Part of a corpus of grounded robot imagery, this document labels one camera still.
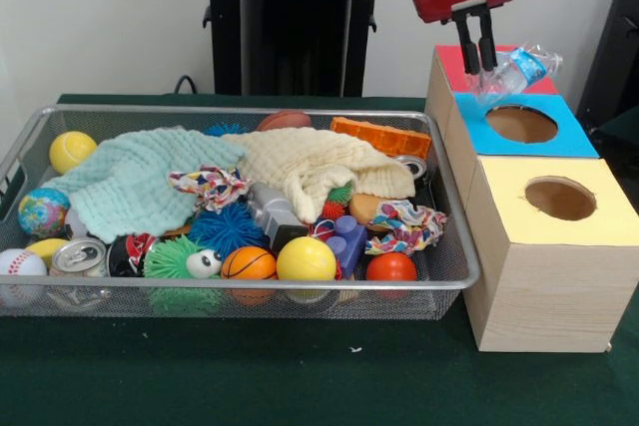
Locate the black cable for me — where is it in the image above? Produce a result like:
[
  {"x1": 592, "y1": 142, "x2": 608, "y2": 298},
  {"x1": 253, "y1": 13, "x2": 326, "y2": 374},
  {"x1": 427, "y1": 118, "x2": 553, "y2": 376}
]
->
[{"x1": 172, "y1": 75, "x2": 210, "y2": 96}]

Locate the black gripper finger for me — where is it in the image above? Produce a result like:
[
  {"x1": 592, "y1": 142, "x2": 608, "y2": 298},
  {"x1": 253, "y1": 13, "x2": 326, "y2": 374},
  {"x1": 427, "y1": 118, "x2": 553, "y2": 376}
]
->
[
  {"x1": 451, "y1": 14, "x2": 481, "y2": 76},
  {"x1": 473, "y1": 10, "x2": 499, "y2": 72}
]

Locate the crushed clear plastic bottle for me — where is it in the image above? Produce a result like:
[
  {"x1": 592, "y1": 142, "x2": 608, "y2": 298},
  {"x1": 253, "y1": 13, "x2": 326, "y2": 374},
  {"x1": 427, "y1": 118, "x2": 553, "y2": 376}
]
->
[{"x1": 463, "y1": 44, "x2": 564, "y2": 108}]

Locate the silver wire mesh bin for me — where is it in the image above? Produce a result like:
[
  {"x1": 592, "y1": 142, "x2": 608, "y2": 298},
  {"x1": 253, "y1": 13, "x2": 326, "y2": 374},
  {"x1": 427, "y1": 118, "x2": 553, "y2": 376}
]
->
[{"x1": 0, "y1": 104, "x2": 481, "y2": 322}]

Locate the cream waffle cloth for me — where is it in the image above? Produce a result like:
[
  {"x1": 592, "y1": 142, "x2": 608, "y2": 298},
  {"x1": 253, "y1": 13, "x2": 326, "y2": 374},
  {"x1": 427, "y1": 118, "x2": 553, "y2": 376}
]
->
[{"x1": 219, "y1": 126, "x2": 416, "y2": 224}]

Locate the green spiky toy with eyes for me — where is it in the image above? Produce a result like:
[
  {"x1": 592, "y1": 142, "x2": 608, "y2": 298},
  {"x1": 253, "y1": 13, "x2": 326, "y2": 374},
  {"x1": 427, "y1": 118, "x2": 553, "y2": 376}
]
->
[{"x1": 143, "y1": 234, "x2": 224, "y2": 316}]

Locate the smooth yellow ball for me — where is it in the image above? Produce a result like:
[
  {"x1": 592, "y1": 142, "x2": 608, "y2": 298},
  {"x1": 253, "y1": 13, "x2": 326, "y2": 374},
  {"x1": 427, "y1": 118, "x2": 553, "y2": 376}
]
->
[{"x1": 276, "y1": 235, "x2": 338, "y2": 302}]

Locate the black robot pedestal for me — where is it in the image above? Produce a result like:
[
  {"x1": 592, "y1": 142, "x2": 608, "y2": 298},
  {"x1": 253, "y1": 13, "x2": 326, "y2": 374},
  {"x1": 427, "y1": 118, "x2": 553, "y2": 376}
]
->
[{"x1": 192, "y1": 0, "x2": 403, "y2": 97}]

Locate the silver drink can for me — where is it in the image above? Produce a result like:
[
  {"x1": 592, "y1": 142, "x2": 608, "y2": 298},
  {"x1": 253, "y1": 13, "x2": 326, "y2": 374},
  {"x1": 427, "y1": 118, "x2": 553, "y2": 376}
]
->
[{"x1": 49, "y1": 235, "x2": 110, "y2": 278}]

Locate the mint green waffle cloth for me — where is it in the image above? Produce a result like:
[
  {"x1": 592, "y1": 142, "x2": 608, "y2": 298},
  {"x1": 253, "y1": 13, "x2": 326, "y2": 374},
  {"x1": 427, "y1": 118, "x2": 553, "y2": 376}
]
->
[{"x1": 42, "y1": 127, "x2": 247, "y2": 243}]

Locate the yellow ball with seam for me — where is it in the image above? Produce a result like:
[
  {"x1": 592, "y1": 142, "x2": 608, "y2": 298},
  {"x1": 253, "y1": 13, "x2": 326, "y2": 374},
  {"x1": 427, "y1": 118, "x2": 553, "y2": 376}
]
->
[{"x1": 48, "y1": 131, "x2": 99, "y2": 176}]

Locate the red-orange ball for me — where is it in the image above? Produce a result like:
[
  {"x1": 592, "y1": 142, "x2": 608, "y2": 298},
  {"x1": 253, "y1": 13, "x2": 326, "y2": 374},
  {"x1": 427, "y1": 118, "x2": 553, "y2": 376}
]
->
[{"x1": 365, "y1": 251, "x2": 418, "y2": 298}]

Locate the colourful knotted rope toy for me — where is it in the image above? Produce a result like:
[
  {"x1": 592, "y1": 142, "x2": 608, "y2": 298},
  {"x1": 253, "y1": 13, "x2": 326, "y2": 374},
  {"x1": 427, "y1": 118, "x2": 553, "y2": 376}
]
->
[{"x1": 364, "y1": 199, "x2": 448, "y2": 256}]

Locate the wooden box with three holes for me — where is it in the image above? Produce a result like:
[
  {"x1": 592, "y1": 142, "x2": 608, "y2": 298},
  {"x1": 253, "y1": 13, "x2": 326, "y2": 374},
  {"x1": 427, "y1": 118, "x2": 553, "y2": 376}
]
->
[{"x1": 424, "y1": 44, "x2": 639, "y2": 353}]

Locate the globe print ball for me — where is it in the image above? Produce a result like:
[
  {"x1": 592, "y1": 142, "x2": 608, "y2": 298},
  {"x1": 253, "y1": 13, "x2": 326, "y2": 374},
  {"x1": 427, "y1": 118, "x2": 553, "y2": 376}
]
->
[{"x1": 17, "y1": 187, "x2": 74, "y2": 239}]

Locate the white baseball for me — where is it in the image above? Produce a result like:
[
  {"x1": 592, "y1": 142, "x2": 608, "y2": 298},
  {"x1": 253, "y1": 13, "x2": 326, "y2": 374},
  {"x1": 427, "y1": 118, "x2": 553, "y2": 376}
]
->
[{"x1": 0, "y1": 247, "x2": 49, "y2": 308}]

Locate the small orange basketball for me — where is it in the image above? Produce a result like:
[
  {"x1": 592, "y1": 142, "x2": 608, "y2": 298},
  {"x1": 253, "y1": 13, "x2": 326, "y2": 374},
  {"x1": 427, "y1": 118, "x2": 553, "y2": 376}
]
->
[{"x1": 220, "y1": 245, "x2": 279, "y2": 306}]

